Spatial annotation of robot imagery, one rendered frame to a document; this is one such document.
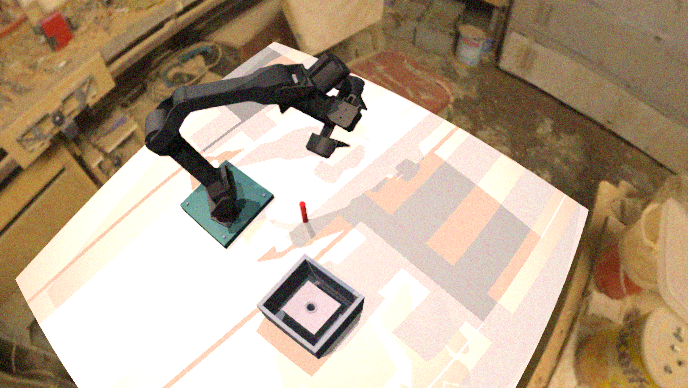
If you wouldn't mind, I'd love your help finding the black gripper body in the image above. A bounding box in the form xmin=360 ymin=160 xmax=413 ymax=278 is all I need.
xmin=306 ymin=75 xmax=365 ymax=159

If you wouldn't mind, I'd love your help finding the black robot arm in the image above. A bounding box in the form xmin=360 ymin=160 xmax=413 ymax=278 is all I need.
xmin=144 ymin=53 xmax=363 ymax=228

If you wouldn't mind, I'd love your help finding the red peg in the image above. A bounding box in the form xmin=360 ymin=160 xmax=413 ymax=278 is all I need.
xmin=299 ymin=201 xmax=308 ymax=223

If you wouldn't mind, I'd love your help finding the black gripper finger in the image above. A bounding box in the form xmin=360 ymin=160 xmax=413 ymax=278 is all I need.
xmin=355 ymin=88 xmax=368 ymax=111
xmin=329 ymin=138 xmax=350 ymax=153

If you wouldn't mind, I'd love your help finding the pale pink square plate with hole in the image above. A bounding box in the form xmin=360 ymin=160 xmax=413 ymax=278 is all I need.
xmin=282 ymin=281 xmax=341 ymax=338

